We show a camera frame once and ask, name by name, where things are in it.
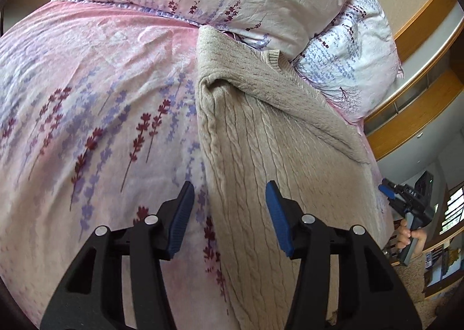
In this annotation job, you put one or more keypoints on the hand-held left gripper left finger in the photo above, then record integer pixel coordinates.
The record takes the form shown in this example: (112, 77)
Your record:
(178, 223)

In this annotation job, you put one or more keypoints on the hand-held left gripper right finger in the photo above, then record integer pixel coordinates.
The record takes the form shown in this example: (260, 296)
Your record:
(280, 219)

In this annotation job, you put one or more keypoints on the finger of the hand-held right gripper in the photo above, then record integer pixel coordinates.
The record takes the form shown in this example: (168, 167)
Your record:
(389, 188)

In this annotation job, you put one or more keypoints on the person's right hand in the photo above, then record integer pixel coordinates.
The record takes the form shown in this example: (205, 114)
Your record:
(408, 235)

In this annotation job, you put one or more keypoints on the pink floral bed sheet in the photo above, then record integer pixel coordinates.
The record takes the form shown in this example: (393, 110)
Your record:
(98, 134)

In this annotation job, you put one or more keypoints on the white floral pillow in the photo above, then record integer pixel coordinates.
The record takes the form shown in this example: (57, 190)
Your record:
(350, 51)

